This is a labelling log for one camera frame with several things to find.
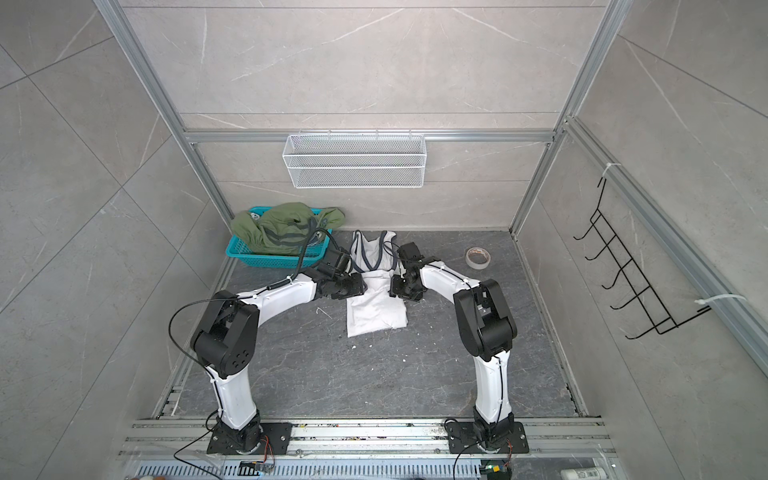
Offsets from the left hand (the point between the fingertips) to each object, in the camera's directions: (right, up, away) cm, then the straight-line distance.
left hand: (364, 281), depth 95 cm
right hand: (+10, -4, +4) cm, 12 cm away
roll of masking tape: (+40, +4, +13) cm, 43 cm away
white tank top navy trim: (+4, -9, -2) cm, 10 cm away
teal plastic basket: (-46, +9, +14) cm, 49 cm away
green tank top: (-33, +18, +17) cm, 41 cm away
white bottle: (+56, -42, -27) cm, 75 cm away
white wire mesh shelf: (-4, +41, +6) cm, 42 cm away
